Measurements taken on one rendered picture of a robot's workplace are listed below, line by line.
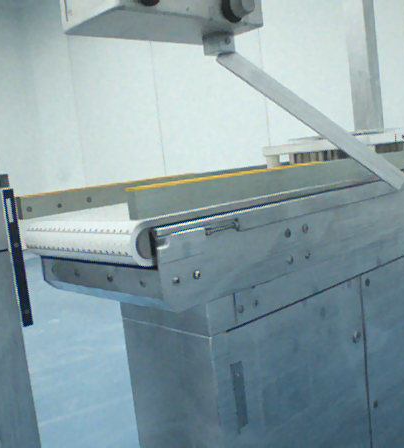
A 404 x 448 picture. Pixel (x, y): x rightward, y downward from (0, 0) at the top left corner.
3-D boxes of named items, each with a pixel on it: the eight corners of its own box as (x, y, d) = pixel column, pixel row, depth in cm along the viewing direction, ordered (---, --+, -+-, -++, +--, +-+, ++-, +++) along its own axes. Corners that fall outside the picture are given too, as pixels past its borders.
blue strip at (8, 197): (24, 327, 78) (3, 189, 76) (22, 327, 79) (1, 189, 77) (34, 324, 79) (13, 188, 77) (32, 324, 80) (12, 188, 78)
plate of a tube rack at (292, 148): (370, 145, 93) (369, 133, 93) (261, 157, 112) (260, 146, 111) (432, 138, 110) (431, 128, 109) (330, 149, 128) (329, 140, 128)
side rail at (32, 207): (23, 220, 77) (19, 197, 77) (18, 220, 78) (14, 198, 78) (429, 153, 166) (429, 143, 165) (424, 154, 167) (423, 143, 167)
